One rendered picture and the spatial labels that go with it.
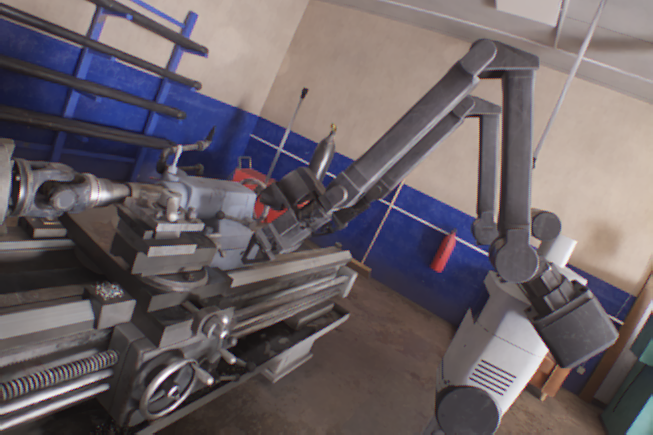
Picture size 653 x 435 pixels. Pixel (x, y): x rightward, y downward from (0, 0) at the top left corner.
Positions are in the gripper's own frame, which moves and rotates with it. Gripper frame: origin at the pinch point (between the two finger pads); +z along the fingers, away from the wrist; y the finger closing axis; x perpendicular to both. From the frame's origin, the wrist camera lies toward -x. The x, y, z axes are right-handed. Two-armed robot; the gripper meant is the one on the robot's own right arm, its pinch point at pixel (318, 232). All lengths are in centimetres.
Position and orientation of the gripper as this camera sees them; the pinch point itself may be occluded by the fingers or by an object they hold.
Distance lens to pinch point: 128.0
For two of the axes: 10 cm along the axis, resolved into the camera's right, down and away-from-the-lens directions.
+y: -2.6, 0.3, -9.6
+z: -7.9, 5.7, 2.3
